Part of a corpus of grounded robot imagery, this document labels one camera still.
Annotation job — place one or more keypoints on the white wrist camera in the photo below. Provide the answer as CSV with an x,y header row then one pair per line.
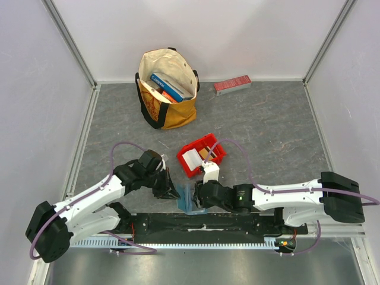
x,y
162,165
211,171

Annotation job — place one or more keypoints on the white cards stack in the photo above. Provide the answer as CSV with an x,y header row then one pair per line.
x,y
192,159

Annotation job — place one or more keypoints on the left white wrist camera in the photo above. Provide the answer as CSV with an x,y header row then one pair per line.
x,y
162,165

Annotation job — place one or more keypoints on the orange book in bag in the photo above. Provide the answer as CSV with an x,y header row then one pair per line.
x,y
168,97

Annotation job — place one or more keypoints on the grey slotted cable duct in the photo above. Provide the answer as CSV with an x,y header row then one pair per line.
x,y
108,242

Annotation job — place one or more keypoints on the red rectangular carton box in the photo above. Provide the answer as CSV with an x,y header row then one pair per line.
x,y
233,84

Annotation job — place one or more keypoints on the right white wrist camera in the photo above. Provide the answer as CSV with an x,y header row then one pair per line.
x,y
211,171

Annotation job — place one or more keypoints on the red plastic bin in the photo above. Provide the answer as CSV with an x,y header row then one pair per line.
x,y
207,140

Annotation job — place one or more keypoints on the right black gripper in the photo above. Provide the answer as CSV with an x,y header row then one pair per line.
x,y
200,193

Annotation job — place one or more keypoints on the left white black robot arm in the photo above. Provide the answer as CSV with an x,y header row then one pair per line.
x,y
54,228

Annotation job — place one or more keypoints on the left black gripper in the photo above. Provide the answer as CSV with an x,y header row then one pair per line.
x,y
167,190

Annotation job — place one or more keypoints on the brown striped card in bin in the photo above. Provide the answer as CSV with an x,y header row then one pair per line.
x,y
206,155

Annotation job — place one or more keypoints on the blue leather card holder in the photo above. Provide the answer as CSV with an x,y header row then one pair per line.
x,y
185,202

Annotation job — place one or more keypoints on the yellow canvas tote bag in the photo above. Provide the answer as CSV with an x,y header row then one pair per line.
x,y
157,110

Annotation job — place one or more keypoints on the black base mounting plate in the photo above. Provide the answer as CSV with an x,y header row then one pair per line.
x,y
257,224

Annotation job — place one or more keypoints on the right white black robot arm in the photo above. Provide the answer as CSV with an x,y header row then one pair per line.
x,y
332,195

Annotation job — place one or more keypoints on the blue book in bag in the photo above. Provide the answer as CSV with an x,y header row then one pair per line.
x,y
169,85

